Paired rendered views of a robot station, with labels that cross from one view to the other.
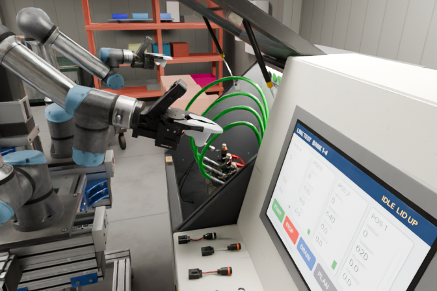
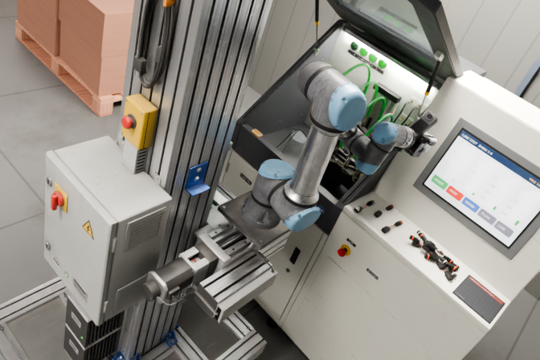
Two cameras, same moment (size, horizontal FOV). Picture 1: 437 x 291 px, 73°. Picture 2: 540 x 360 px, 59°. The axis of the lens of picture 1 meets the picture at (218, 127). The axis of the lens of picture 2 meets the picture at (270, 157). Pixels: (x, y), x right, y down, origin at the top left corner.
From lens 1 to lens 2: 1.62 m
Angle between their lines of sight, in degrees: 40
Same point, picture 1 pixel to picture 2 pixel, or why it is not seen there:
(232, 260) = (394, 216)
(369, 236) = (520, 194)
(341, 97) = (504, 124)
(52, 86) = not seen: hidden behind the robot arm
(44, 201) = not seen: hidden behind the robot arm
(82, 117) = (390, 145)
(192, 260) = (374, 222)
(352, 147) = (512, 153)
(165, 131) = (419, 147)
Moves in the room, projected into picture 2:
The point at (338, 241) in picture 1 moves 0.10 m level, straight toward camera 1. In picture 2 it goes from (498, 197) to (510, 215)
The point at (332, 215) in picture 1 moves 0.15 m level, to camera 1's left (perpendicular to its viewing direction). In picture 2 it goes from (494, 186) to (472, 192)
